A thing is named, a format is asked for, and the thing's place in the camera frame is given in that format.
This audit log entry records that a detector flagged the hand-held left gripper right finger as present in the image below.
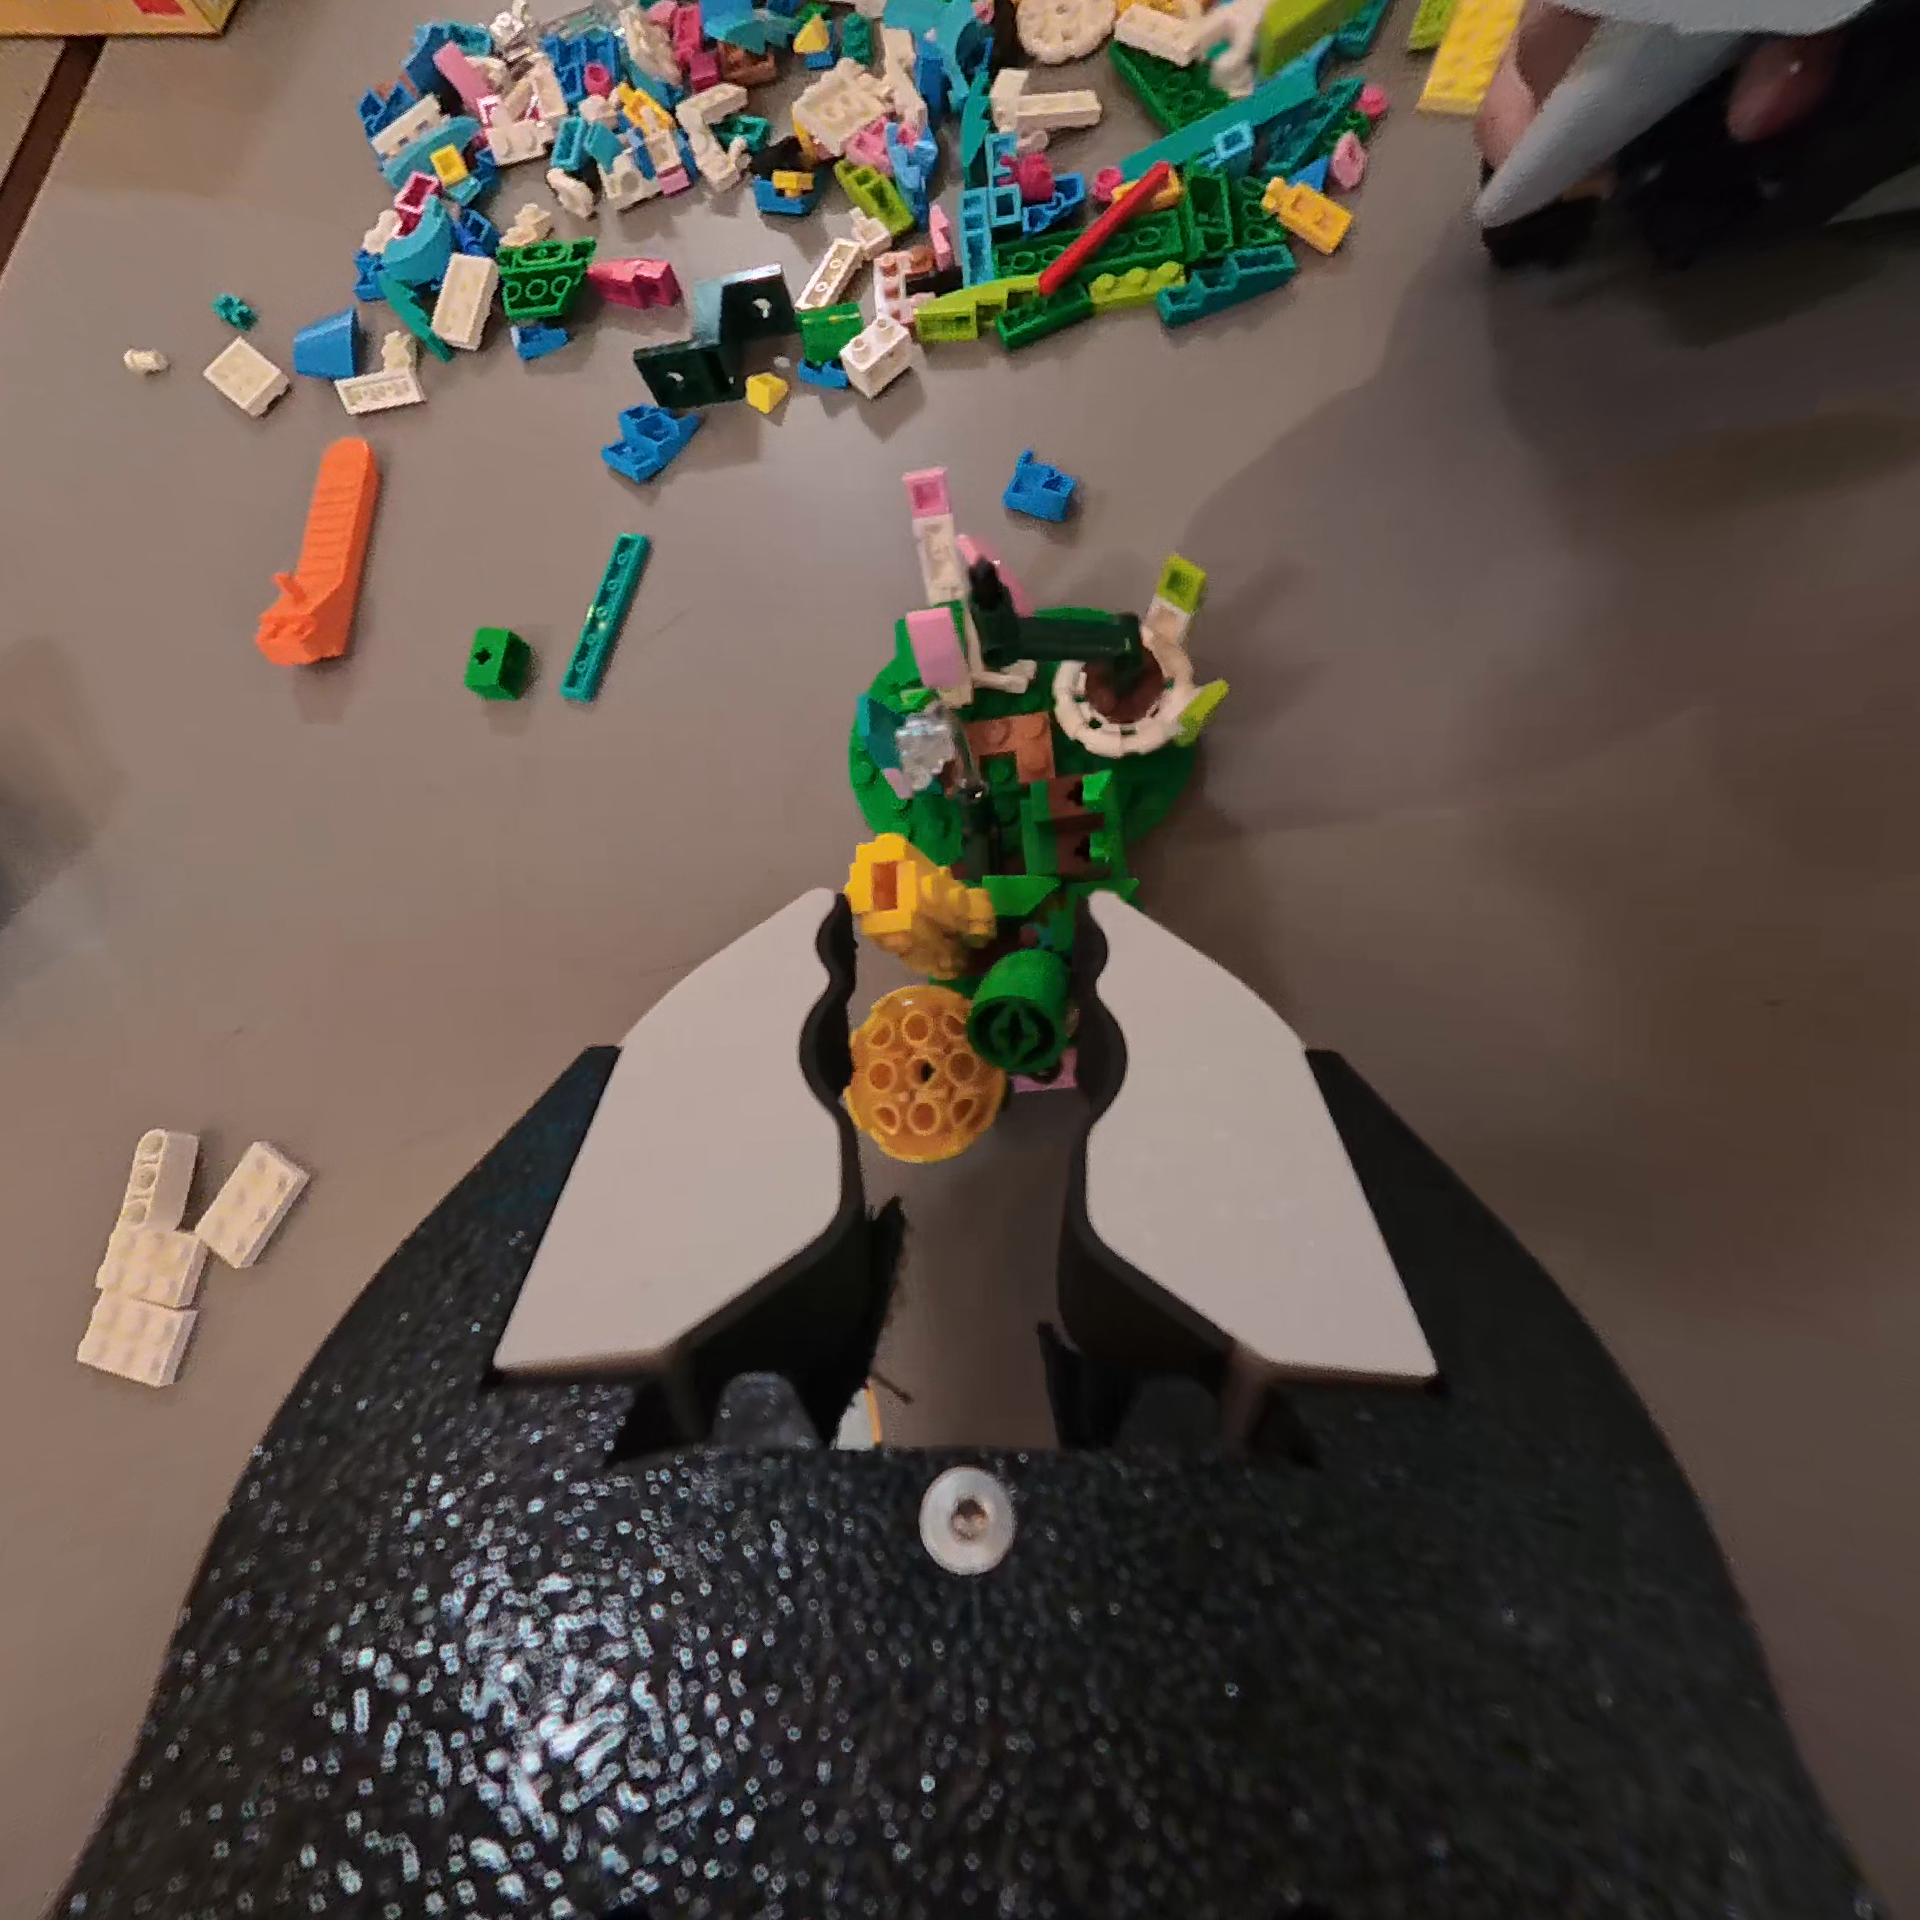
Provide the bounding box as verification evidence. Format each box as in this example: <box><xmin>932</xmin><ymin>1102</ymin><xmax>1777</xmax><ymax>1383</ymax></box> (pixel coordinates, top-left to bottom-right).
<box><xmin>1036</xmin><ymin>888</ymin><xmax>1443</xmax><ymax>1454</ymax></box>

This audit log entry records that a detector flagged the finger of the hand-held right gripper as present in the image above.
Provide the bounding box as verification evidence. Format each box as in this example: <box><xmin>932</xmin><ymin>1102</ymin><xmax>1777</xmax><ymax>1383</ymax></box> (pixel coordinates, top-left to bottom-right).
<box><xmin>1473</xmin><ymin>24</ymin><xmax>1758</xmax><ymax>271</ymax></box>

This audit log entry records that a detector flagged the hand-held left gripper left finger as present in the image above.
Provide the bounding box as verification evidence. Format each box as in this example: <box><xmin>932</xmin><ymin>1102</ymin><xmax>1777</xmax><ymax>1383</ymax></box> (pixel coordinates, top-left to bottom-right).
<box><xmin>491</xmin><ymin>888</ymin><xmax>909</xmax><ymax>1450</ymax></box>

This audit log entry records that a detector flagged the green lego garden build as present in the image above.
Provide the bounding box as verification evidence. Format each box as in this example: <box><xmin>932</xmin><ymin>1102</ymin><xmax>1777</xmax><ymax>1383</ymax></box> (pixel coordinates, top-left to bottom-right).
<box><xmin>838</xmin><ymin>464</ymin><xmax>1233</xmax><ymax>1163</ymax></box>

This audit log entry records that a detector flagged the long teal lego plate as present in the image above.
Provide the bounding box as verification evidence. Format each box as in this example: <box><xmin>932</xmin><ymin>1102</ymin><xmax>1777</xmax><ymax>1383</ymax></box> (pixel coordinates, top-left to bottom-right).
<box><xmin>560</xmin><ymin>532</ymin><xmax>654</xmax><ymax>705</ymax></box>

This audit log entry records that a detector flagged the pile of colourful lego pieces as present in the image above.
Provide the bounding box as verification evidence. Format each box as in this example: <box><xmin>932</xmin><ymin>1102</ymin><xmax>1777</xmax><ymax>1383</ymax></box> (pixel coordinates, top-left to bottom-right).
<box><xmin>334</xmin><ymin>0</ymin><xmax>1531</xmax><ymax>424</ymax></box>

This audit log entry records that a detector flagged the person's right hand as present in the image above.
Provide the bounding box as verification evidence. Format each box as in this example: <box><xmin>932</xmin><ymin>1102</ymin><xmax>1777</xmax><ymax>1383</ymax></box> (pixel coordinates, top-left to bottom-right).
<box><xmin>1726</xmin><ymin>38</ymin><xmax>1845</xmax><ymax>144</ymax></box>

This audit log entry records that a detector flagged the orange brick separator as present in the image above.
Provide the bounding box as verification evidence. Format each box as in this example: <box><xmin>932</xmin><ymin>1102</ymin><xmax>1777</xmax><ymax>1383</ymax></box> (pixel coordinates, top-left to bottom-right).
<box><xmin>255</xmin><ymin>435</ymin><xmax>382</xmax><ymax>670</ymax></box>

